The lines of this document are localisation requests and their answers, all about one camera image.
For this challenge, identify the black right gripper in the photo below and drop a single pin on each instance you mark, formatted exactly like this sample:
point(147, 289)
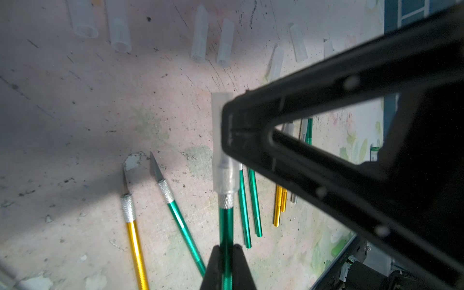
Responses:
point(409, 203)

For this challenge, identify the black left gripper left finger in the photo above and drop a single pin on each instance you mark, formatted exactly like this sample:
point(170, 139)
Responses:
point(212, 279)

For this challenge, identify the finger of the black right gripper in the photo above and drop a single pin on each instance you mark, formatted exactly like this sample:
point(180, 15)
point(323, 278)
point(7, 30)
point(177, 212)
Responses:
point(423, 55)

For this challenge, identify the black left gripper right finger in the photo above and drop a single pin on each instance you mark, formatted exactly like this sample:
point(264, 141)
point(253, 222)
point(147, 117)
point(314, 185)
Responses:
point(241, 274)

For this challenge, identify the green carving knife capped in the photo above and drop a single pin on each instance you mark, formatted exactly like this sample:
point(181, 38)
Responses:
point(243, 209)

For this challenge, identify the silver carving knife capped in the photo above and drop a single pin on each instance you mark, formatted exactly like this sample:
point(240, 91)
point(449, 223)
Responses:
point(294, 198)

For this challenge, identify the gold carving knife long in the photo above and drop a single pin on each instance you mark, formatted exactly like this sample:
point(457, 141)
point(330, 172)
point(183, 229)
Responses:
point(129, 214)

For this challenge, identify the clear protective knife cap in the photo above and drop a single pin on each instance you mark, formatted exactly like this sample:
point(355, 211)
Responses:
point(199, 42)

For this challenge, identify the green white marker pen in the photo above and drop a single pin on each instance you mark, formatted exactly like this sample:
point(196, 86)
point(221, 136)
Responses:
point(374, 151)

